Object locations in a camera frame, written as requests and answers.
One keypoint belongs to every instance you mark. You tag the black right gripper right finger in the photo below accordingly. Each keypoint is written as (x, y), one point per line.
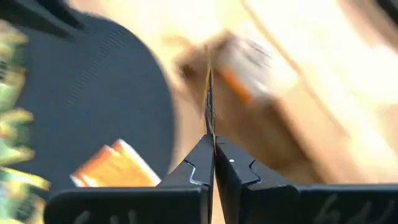
(280, 205)

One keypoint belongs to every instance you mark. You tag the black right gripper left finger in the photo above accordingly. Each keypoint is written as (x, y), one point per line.
(140, 205)

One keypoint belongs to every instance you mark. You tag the orange white tea packet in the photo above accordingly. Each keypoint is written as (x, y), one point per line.
(133, 168)
(255, 68)
(93, 174)

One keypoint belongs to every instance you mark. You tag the wooden tea holder box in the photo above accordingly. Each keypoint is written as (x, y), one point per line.
(248, 130)

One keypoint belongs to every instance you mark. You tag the round dark woven placemat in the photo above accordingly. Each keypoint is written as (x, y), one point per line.
(93, 93)

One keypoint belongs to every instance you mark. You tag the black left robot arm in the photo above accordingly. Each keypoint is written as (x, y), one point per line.
(37, 12)

